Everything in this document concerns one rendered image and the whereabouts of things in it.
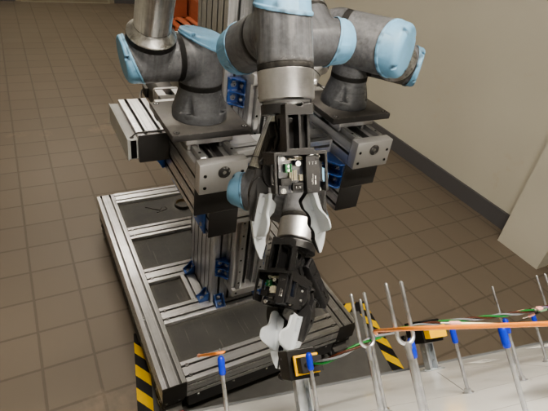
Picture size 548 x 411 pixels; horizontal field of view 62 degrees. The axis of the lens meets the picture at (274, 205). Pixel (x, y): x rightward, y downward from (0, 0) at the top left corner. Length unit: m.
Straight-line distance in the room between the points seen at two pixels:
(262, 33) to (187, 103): 0.66
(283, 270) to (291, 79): 0.32
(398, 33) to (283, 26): 0.44
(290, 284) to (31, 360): 1.61
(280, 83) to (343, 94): 0.89
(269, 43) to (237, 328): 1.49
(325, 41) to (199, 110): 0.56
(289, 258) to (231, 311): 1.25
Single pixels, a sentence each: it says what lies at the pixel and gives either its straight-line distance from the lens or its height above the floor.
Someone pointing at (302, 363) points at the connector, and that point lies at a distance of 0.64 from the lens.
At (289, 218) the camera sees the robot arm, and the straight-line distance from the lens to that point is 0.80.
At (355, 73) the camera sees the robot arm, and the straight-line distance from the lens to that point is 1.46.
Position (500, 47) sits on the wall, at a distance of 3.40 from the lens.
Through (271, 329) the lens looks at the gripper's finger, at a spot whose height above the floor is 1.09.
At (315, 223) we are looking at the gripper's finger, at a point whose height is 1.32.
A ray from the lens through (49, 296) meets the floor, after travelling 2.44.
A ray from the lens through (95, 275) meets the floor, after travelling 2.50.
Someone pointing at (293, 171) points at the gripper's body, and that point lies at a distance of 0.58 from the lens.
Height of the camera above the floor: 1.70
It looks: 34 degrees down
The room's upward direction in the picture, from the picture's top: 9 degrees clockwise
